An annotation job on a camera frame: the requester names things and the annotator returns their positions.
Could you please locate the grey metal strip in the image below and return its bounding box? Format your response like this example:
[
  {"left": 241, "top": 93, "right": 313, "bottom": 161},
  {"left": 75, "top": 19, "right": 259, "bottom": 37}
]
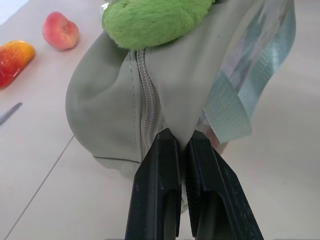
[{"left": 0, "top": 102, "right": 23, "bottom": 126}]

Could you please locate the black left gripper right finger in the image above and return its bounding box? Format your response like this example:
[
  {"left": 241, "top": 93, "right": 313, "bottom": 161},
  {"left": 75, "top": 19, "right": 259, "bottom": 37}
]
[{"left": 183, "top": 130, "right": 265, "bottom": 240}]

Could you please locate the pale green zip pouch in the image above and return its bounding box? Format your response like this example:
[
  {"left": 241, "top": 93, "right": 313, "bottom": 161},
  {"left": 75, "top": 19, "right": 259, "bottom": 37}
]
[{"left": 64, "top": 0, "right": 297, "bottom": 215}]

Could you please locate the pink flat peach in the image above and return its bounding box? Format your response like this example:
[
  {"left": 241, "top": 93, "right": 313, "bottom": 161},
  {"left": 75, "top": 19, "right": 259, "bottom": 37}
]
[{"left": 42, "top": 11, "right": 80, "bottom": 52}]

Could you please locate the red and yellow mango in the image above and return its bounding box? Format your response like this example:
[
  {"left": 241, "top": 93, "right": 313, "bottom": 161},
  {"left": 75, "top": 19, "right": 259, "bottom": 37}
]
[{"left": 0, "top": 40, "right": 36, "bottom": 89}]

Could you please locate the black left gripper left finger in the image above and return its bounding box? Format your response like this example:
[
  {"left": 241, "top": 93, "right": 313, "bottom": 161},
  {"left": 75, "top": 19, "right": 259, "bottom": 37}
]
[{"left": 124, "top": 128, "right": 183, "bottom": 240}]

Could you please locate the green plush keychain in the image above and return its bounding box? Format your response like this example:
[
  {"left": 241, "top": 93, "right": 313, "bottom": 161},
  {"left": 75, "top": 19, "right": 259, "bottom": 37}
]
[{"left": 101, "top": 0, "right": 216, "bottom": 49}]

